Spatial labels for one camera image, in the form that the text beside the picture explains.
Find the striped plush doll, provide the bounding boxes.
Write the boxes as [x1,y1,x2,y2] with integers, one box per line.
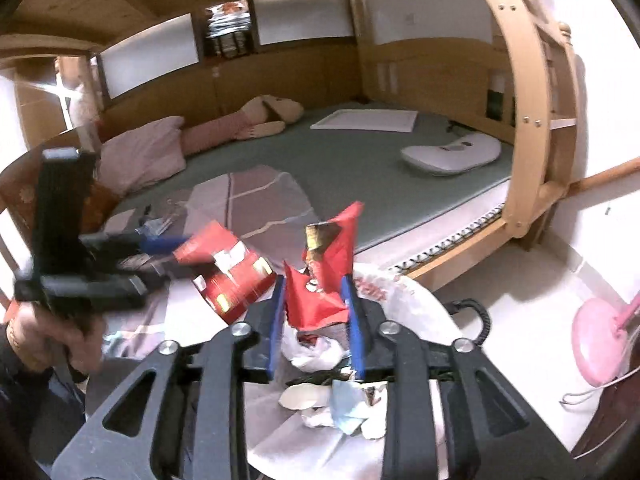
[180,95,305,156]

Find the pink round plastic object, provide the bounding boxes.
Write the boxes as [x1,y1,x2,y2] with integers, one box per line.
[571,292,640,388]

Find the pink grey patchwork blanket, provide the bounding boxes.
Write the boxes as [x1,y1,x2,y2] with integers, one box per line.
[85,165,321,411]

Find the pink pillow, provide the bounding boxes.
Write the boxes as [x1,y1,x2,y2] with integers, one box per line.
[97,116,188,196]

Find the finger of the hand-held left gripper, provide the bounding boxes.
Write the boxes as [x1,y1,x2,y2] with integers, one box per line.
[80,232,193,258]
[100,259,173,297]

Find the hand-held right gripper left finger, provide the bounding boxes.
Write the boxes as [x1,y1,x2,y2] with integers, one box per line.
[50,275,288,480]

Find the black coiled cable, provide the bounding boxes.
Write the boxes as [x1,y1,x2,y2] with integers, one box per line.
[445,299,493,348]

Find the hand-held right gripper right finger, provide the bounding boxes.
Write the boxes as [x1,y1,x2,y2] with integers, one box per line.
[340,272,576,480]

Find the white small device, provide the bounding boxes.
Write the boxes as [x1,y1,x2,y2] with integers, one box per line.
[402,132,501,176]

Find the red snack wrapper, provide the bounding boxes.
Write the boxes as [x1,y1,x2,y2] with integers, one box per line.
[282,201,366,333]

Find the wooden bunk bed frame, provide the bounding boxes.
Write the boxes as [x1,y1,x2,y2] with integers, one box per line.
[0,0,640,281]

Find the green mattress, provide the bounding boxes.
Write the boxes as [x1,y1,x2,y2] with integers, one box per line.
[115,102,516,256]

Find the white crumpled tissue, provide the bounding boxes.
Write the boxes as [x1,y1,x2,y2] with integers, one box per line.
[282,335,346,371]

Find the dark brown wooden furniture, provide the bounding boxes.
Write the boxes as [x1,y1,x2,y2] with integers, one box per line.
[570,360,640,461]

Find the white plastic bag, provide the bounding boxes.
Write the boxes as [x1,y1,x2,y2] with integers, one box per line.
[245,260,466,480]

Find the red cardboard packet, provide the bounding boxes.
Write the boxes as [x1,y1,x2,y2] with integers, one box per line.
[172,220,278,326]

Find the brown patterned cushion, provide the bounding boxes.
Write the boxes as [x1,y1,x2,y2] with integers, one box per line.
[0,147,123,261]

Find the person's left hand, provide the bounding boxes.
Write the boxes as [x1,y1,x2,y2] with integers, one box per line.
[0,304,108,377]

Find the white paper strip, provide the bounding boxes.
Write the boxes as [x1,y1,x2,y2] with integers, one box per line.
[310,108,418,133]

